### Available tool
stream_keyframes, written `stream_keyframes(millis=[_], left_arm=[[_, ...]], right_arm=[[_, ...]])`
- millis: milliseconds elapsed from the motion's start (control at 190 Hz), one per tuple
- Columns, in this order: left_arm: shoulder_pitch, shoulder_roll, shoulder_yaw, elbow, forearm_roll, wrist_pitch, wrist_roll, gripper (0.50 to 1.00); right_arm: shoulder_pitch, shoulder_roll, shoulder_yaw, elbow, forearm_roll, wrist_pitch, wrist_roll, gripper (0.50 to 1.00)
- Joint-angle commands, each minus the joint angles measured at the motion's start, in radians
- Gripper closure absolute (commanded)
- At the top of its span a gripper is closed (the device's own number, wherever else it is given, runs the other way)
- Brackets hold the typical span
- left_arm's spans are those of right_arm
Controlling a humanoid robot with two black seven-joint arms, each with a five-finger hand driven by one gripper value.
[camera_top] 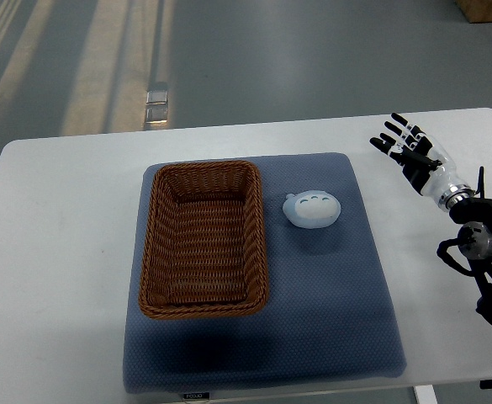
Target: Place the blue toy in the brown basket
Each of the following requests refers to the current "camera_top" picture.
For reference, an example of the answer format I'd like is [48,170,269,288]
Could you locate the brown wicker basket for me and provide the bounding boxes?
[138,160,269,320]

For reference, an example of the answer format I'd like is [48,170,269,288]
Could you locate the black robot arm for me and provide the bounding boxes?
[436,167,492,326]

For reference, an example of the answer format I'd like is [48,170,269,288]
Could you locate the blue quilted cushion mat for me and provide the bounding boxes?
[123,152,406,394]

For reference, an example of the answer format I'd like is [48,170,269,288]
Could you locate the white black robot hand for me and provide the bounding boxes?
[370,113,474,209]

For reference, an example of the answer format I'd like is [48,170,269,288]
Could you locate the white table leg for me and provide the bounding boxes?
[413,385,438,404]

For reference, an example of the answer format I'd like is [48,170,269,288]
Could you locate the light blue plush toy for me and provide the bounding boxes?
[283,190,341,229]

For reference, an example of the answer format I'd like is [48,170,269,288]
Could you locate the brown wooden box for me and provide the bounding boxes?
[455,0,492,24]

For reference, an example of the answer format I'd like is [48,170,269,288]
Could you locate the metal floor socket boxes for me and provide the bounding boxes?
[145,82,169,125]

